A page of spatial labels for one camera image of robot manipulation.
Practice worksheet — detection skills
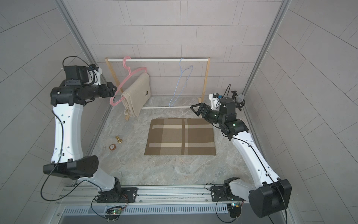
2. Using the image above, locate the gold chess piece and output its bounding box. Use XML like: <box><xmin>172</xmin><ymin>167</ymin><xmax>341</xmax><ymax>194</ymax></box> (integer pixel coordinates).
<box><xmin>116</xmin><ymin>136</ymin><xmax>123</xmax><ymax>144</ymax></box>

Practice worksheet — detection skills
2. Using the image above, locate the circuit board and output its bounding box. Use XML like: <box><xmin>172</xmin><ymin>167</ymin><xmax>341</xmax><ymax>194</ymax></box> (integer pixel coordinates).
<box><xmin>105</xmin><ymin>206</ymin><xmax>123</xmax><ymax>222</ymax></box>
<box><xmin>227</xmin><ymin>203</ymin><xmax>242</xmax><ymax>219</ymax></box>

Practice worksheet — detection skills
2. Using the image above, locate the brown plaid scarf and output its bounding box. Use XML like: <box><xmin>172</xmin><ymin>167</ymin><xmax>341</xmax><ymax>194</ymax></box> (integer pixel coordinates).
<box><xmin>144</xmin><ymin>118</ymin><xmax>216</xmax><ymax>155</ymax></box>

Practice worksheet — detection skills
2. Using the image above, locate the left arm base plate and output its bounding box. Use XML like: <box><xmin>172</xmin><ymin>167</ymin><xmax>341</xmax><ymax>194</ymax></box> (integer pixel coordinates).
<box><xmin>95</xmin><ymin>188</ymin><xmax>138</xmax><ymax>203</ymax></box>

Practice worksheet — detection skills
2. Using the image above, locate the cream beige scarf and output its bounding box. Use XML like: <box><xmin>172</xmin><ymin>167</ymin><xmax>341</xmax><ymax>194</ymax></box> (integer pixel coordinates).
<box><xmin>122</xmin><ymin>72</ymin><xmax>151</xmax><ymax>117</ymax></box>

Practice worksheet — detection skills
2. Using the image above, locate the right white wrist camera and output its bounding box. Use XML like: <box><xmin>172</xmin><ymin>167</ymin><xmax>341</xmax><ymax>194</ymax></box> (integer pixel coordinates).
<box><xmin>209</xmin><ymin>93</ymin><xmax>222</xmax><ymax>111</ymax></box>

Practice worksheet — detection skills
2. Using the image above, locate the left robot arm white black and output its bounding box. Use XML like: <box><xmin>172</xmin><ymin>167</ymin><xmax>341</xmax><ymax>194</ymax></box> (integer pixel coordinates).
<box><xmin>43</xmin><ymin>63</ymin><xmax>124</xmax><ymax>203</ymax></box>

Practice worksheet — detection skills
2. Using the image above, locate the wooden clothes rack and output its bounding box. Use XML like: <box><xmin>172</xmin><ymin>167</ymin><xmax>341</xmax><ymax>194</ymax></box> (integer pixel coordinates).
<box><xmin>99</xmin><ymin>58</ymin><xmax>210</xmax><ymax>108</ymax></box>

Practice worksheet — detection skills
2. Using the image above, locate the right circuit board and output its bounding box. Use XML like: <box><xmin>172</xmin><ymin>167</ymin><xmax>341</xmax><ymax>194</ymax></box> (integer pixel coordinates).
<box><xmin>227</xmin><ymin>203</ymin><xmax>242</xmax><ymax>219</ymax></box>

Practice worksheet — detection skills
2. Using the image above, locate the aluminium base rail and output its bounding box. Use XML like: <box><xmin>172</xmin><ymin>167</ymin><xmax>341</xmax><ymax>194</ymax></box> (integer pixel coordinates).
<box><xmin>58</xmin><ymin>181</ymin><xmax>255</xmax><ymax>205</ymax></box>

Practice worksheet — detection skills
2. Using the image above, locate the aluminium corner post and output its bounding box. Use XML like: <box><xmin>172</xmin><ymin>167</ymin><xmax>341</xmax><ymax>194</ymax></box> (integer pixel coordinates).
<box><xmin>242</xmin><ymin>0</ymin><xmax>292</xmax><ymax>96</ymax></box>
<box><xmin>54</xmin><ymin>0</ymin><xmax>116</xmax><ymax>100</ymax></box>

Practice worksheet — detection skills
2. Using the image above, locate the right aluminium corner post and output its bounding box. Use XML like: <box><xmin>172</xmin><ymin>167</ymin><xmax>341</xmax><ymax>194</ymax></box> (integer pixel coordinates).
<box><xmin>242</xmin><ymin>0</ymin><xmax>292</xmax><ymax>96</ymax></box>

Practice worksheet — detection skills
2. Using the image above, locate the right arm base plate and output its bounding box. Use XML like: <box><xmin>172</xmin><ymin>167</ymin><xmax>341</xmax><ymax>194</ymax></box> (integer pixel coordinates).
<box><xmin>210</xmin><ymin>186</ymin><xmax>245</xmax><ymax>202</ymax></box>

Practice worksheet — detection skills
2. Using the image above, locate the pink plastic hanger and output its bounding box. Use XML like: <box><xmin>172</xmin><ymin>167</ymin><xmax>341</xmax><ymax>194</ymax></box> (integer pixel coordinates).
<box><xmin>110</xmin><ymin>56</ymin><xmax>147</xmax><ymax>106</ymax></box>

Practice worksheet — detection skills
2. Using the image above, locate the red round token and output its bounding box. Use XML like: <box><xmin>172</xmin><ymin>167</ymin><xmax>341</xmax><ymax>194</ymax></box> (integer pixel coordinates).
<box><xmin>109</xmin><ymin>144</ymin><xmax>117</xmax><ymax>151</ymax></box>

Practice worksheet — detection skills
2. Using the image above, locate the left circuit board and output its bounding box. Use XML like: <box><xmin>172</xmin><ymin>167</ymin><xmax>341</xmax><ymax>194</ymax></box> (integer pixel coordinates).
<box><xmin>105</xmin><ymin>206</ymin><xmax>123</xmax><ymax>222</ymax></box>

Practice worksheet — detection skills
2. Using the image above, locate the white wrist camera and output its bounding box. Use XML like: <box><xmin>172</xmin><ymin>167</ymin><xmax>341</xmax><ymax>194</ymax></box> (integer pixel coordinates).
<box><xmin>209</xmin><ymin>93</ymin><xmax>222</xmax><ymax>111</ymax></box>
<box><xmin>88</xmin><ymin>64</ymin><xmax>102</xmax><ymax>86</ymax></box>

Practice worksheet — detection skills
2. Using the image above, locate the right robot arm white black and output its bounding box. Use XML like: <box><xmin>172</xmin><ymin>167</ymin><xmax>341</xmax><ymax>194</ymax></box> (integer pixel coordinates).
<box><xmin>190</xmin><ymin>94</ymin><xmax>292</xmax><ymax>218</ymax></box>

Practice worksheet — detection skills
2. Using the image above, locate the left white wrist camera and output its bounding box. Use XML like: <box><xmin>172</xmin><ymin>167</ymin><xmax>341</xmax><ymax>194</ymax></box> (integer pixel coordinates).
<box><xmin>88</xmin><ymin>64</ymin><xmax>102</xmax><ymax>86</ymax></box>

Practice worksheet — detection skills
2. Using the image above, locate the left aluminium corner post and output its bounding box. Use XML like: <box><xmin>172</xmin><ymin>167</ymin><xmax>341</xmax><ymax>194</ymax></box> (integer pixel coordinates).
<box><xmin>54</xmin><ymin>0</ymin><xmax>116</xmax><ymax>100</ymax></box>

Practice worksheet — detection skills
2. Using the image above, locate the microphone on black stand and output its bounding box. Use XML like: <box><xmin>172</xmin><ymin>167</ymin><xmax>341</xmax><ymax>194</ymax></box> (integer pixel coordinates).
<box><xmin>231</xmin><ymin>91</ymin><xmax>245</xmax><ymax>111</ymax></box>

